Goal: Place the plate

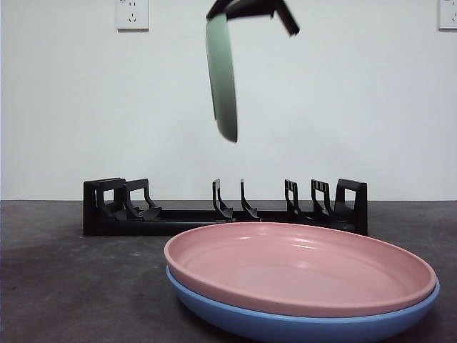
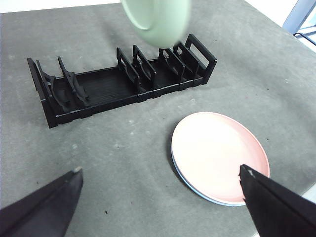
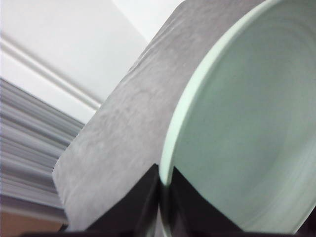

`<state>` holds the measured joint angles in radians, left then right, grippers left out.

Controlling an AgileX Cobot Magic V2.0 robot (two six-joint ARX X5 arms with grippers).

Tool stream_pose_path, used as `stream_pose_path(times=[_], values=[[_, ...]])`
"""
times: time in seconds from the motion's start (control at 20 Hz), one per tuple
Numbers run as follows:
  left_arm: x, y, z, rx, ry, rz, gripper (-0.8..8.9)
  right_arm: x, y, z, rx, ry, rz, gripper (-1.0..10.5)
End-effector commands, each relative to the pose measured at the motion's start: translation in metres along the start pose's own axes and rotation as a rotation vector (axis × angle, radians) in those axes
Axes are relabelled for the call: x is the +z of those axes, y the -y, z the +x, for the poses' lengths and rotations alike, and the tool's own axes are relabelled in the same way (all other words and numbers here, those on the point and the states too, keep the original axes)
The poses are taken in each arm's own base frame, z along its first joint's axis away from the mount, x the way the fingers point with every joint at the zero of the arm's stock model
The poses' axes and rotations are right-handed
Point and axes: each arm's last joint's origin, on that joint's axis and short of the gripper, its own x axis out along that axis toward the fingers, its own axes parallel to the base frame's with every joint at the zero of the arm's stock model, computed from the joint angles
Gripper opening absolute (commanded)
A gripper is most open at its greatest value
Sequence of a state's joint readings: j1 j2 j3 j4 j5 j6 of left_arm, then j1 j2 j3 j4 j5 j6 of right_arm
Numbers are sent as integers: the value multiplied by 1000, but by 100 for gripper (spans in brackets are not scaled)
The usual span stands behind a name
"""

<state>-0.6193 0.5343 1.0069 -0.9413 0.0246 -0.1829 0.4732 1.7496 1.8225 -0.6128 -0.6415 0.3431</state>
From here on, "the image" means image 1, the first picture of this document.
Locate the white wall socket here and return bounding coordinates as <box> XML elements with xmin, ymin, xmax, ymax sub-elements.
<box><xmin>438</xmin><ymin>0</ymin><xmax>457</xmax><ymax>31</ymax></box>
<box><xmin>116</xmin><ymin>0</ymin><xmax>150</xmax><ymax>32</ymax></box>

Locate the blue plate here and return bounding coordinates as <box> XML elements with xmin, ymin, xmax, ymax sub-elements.
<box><xmin>165</xmin><ymin>266</ymin><xmax>441</xmax><ymax>342</ymax></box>

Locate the green plate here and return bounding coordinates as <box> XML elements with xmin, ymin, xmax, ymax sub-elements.
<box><xmin>205</xmin><ymin>14</ymin><xmax>239</xmax><ymax>144</ymax></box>

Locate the black plate rack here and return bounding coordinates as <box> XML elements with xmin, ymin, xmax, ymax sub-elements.
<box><xmin>82</xmin><ymin>177</ymin><xmax>368</xmax><ymax>237</ymax></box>

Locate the pink plate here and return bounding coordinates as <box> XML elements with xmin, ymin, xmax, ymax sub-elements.
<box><xmin>164</xmin><ymin>222</ymin><xmax>438</xmax><ymax>318</ymax></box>

